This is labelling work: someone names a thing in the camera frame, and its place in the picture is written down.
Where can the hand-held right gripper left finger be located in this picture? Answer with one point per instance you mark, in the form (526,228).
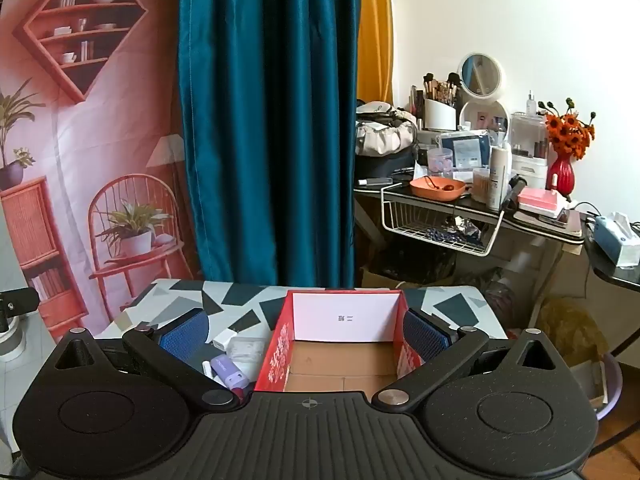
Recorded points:
(182,335)

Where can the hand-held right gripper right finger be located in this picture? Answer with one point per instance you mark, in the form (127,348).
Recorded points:
(425,335)

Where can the lilac plastic bottle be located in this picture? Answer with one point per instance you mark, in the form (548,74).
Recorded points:
(227,367)

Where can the clear plastic case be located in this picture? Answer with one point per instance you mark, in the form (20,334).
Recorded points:
(246,348)

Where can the red cardboard box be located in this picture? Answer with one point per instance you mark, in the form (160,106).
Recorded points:
(272,360)

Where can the white charger plug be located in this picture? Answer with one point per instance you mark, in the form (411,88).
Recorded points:
(224,342)

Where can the white round stand base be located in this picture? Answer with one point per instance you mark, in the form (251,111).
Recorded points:
(10,345)

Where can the silver foil packet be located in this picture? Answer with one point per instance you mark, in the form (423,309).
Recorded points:
(467,227)

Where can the grey desk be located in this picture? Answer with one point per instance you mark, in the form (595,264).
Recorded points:
(520,247)

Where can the yellowish plastic bag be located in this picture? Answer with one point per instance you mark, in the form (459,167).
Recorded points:
(570,330)

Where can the orange bowl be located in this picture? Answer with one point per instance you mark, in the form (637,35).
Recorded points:
(435,189)

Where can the cotton swab box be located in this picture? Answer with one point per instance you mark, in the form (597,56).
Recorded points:
(481,182)

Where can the black bag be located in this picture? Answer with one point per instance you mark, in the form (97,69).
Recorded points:
(385,170)

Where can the black round device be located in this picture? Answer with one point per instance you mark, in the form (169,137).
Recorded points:
(515,190)

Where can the clear jar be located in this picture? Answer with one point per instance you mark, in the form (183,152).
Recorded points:
(440,162)

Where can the white spray bottle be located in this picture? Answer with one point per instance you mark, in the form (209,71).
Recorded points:
(497,175)

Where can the pink flat box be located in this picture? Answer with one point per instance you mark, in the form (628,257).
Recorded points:
(537,197)

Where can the blue packet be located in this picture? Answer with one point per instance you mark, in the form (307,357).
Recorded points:
(467,152)

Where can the lavender plastic basin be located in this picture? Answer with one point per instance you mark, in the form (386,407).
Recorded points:
(611,385)

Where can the printed pink backdrop cloth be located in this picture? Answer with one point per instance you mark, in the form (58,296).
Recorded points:
(100,125)

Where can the beige fabric bag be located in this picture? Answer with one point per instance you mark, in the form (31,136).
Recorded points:
(382,137)

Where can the red vase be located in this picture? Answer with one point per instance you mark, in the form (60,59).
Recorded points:
(561,172)

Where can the blue tissue box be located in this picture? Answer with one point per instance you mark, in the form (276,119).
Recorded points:
(617,240)

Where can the white brush holder cup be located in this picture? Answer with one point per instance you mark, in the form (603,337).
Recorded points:
(440,114)

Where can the clear cosmetics organizer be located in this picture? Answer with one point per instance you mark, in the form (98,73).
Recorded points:
(525,135)

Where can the teal curtain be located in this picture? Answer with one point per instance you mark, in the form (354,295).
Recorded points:
(265,110)

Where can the bunch of makeup brushes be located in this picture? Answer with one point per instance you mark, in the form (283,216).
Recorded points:
(442,87)

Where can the orange artificial flowers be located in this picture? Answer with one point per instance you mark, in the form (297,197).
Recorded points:
(570,132)

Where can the small clear bottle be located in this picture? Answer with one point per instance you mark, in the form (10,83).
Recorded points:
(531,104)

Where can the white round vanity mirror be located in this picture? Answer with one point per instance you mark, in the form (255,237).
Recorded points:
(480,75)

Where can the yellow curtain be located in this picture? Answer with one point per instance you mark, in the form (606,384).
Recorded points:
(372,25)

